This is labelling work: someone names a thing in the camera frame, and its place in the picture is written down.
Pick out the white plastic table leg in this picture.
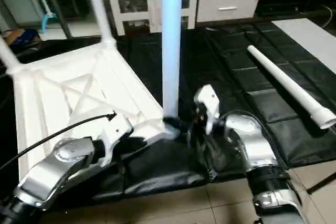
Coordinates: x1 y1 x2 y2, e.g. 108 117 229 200
82 0 118 47
160 0 184 125
0 36 24 74
246 45 336 130

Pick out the white plastic table top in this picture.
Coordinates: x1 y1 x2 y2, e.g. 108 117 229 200
10 39 181 182

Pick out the black work mat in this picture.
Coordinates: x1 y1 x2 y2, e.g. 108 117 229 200
0 20 336 198

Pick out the white drawer unit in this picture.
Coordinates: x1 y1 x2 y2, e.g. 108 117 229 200
196 0 261 23

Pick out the white flat board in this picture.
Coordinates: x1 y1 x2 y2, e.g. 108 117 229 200
271 18 336 63

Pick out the blue plastic bag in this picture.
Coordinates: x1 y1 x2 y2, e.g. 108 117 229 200
21 28 40 46

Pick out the brown cardboard box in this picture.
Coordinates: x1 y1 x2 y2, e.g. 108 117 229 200
0 28 25 47

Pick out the light blue hooked pole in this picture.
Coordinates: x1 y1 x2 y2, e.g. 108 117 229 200
29 0 57 34

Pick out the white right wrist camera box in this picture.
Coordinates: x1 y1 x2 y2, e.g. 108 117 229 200
193 84 221 135

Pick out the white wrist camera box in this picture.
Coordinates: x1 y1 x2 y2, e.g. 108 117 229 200
193 84 221 135
96 113 134 168

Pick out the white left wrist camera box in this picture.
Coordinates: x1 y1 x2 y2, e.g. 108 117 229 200
96 113 134 168

